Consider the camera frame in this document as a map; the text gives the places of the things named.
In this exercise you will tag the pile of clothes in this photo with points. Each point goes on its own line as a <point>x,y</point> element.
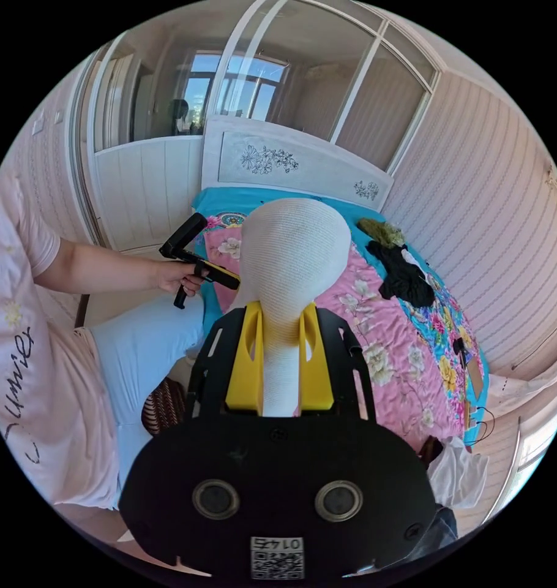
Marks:
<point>402,273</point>

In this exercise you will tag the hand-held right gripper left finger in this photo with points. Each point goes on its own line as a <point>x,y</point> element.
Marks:
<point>242,367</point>

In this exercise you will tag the person's left hand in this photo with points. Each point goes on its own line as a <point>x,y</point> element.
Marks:
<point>177,279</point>

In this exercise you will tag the white cloth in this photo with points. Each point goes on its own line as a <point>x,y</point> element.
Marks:
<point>460,473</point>

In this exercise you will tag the brown striped cloth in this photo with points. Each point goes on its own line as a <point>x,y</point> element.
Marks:
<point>163,406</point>

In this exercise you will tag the person's body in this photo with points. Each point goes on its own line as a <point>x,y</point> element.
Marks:
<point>53,358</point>

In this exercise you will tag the white long pants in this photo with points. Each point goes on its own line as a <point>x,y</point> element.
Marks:
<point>293,257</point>

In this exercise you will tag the bed with floral sheet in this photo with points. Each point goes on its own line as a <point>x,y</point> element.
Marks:
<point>398,367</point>

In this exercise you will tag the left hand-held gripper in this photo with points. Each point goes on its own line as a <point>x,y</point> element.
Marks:
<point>223,281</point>

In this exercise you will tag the window with white frame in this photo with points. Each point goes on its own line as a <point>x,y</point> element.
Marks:
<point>269,87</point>

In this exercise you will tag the person's left forearm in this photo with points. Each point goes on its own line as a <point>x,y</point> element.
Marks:
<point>104,266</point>

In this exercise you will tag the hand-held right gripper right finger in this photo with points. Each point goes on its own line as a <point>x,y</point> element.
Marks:
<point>316,372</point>

